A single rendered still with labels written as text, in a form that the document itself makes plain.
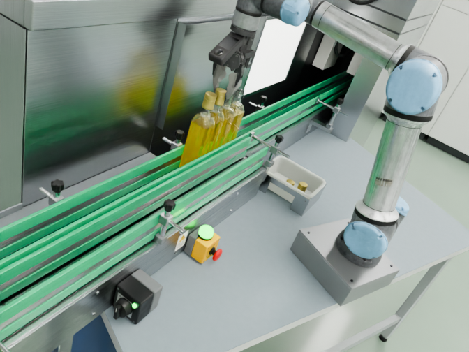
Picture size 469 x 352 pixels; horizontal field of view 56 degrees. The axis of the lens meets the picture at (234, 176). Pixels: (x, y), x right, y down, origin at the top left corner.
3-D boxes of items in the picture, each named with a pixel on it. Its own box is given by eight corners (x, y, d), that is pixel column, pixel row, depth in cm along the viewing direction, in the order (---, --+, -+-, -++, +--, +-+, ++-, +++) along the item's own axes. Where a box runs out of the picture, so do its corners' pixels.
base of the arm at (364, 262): (386, 259, 143) (403, 238, 138) (362, 274, 133) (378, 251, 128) (352, 228, 151) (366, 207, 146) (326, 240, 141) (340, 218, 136)
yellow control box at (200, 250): (197, 242, 135) (202, 223, 131) (216, 255, 133) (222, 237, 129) (183, 252, 130) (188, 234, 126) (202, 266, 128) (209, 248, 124)
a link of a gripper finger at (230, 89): (242, 98, 135) (247, 69, 131) (232, 103, 131) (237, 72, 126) (234, 96, 137) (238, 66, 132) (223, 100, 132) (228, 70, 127)
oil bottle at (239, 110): (217, 149, 159) (234, 97, 147) (229, 157, 157) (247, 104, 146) (209, 154, 154) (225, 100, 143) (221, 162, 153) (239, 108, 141)
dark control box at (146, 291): (134, 289, 114) (139, 267, 109) (157, 307, 111) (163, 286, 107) (111, 307, 108) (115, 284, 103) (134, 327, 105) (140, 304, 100)
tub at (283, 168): (273, 170, 183) (280, 154, 179) (319, 198, 176) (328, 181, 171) (252, 185, 170) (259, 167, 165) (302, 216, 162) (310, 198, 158)
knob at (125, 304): (117, 305, 106) (107, 313, 103) (120, 293, 104) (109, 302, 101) (130, 317, 104) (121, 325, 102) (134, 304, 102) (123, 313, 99)
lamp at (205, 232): (203, 228, 130) (206, 220, 129) (215, 236, 129) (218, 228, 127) (194, 234, 127) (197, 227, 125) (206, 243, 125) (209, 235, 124)
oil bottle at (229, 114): (208, 154, 154) (224, 100, 143) (220, 162, 152) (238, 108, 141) (198, 159, 150) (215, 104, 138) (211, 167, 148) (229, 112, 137)
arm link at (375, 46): (463, 65, 113) (310, -21, 127) (458, 70, 105) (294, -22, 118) (436, 102, 120) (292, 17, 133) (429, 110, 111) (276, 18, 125)
